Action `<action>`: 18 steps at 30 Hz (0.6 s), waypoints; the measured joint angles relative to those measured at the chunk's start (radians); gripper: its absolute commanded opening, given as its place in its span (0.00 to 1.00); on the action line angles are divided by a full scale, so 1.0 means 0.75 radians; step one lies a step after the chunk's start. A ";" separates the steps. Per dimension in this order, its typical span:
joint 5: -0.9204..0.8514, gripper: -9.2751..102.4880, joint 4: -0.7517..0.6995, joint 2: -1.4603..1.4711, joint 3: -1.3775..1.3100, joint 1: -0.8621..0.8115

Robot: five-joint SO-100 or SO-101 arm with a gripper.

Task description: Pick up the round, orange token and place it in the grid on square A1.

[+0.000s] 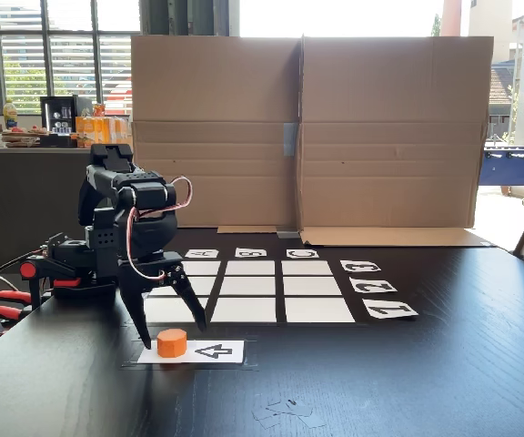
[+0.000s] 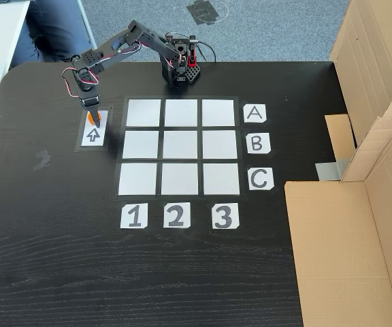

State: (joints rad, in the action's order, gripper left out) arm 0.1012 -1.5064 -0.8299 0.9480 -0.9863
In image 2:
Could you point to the round orange token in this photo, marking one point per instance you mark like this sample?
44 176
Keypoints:
90 118

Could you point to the white nine-square grid sheet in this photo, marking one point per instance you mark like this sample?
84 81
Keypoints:
179 146

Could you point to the white arrow paper sheet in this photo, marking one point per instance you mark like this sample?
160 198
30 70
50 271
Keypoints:
94 136

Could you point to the white desk leg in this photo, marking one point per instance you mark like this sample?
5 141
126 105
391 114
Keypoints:
88 24

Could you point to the clear tape scraps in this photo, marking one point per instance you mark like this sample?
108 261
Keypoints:
42 160

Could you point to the person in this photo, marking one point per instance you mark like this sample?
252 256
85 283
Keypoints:
53 30

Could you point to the paper sheet number 1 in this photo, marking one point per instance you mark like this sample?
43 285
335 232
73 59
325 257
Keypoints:
134 216

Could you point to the red black table clamp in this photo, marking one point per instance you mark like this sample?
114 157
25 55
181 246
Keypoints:
192 56

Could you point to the paper sheet number 2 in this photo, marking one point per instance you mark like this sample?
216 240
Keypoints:
177 215

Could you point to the black floor tape mark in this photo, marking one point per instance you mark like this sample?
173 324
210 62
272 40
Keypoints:
204 12

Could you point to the paper sheet letter A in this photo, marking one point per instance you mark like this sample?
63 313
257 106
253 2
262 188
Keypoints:
254 113

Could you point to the paper sheet number 3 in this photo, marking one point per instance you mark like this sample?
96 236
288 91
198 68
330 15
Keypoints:
225 216

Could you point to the paper sheet letter B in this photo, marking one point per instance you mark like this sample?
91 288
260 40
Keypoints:
258 143

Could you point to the paper sheet letter C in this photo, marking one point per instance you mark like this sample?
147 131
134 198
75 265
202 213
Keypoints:
260 178

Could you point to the large brown cardboard box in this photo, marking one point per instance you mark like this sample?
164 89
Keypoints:
345 255
366 51

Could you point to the grey duct tape strip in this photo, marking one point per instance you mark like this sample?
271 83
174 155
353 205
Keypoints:
330 170

